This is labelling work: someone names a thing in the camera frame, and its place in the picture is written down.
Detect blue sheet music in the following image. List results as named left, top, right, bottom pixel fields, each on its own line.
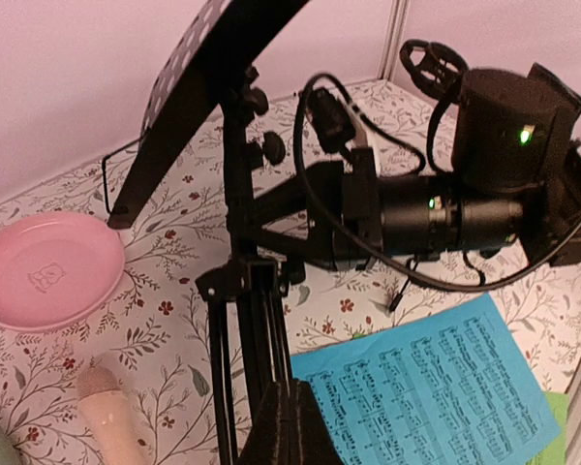
left=291, top=294, right=561, bottom=464

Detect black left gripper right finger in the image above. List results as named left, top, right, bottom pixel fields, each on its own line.
left=290, top=379, right=343, bottom=465

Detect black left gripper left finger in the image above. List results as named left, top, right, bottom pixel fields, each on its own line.
left=236, top=382, right=290, bottom=465

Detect pink plate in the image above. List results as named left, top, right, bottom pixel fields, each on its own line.
left=0, top=211, right=125, bottom=332

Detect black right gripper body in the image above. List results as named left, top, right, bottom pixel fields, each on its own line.
left=305, top=148, right=523, bottom=261

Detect aluminium right corner post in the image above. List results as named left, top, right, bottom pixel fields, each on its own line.
left=378, top=0, right=411, bottom=81

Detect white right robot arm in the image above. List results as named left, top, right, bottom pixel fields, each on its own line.
left=243, top=65, right=581, bottom=270

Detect black tripod shock-mount stand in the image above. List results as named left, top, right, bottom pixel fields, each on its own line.
left=399, top=39, right=469, bottom=100

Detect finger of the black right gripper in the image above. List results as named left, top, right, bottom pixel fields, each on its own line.
left=241, top=228, right=338, bottom=271
left=249, top=175, right=308, bottom=227

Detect pink toy microphone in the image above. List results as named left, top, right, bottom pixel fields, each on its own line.
left=76, top=366, right=146, bottom=465

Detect green sheet music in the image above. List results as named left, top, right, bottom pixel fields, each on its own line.
left=527, top=391, right=569, bottom=465

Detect black music stand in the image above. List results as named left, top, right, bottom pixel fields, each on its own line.
left=107, top=1, right=304, bottom=464

